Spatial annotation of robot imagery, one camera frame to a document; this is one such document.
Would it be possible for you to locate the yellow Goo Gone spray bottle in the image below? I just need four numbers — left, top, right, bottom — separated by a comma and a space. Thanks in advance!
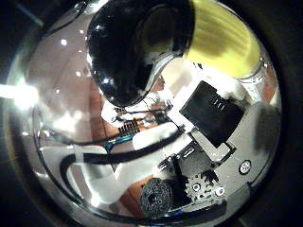
85, 0, 269, 109

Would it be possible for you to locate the black cable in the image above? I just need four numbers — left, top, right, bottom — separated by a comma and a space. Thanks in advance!
59, 125, 187, 202

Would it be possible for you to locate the blue cable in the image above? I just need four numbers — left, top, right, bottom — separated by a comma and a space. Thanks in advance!
103, 133, 140, 153

